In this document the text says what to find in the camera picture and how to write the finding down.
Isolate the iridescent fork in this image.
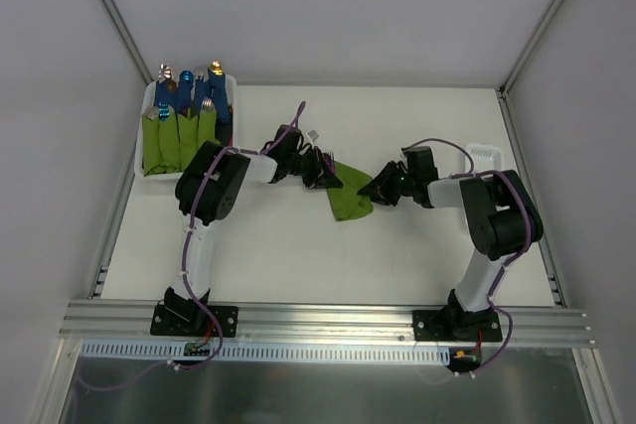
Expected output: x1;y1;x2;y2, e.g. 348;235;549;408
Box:
323;152;337;174

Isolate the green paper napkin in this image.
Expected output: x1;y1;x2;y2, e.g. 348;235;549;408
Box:
327;162;374;221

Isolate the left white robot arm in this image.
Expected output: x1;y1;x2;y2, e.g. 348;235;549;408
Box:
150;124;343;338

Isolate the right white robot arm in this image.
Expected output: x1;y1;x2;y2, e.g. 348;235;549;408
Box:
359;146;544;343

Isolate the green napkin roll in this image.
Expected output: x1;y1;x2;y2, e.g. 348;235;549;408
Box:
141;106;162;176
177;114;199;171
197;96;220;147
158;103;180;174

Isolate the blue napkin roll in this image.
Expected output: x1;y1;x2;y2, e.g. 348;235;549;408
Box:
193;68;211;113
175;71;195;117
208;61;232;124
153;64;178;107

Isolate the white utensil tray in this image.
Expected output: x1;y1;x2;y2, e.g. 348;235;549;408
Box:
464;143;504;174

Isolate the white basket of rolls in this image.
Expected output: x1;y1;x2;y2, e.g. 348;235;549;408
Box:
133;73;239;181

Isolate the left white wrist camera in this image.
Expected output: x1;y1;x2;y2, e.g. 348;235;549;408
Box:
307;130;319;143

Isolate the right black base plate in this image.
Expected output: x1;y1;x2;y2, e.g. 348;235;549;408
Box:
412;307;503;343

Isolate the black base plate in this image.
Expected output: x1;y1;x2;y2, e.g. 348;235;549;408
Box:
150;300;239;339
412;307;503;343

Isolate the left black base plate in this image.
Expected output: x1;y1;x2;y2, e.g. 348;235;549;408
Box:
150;300;239;339

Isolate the white slotted cable duct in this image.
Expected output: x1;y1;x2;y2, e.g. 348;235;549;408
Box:
79;340;450;366

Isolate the aluminium mounting rail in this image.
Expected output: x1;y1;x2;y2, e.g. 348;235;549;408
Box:
59;299;597;349

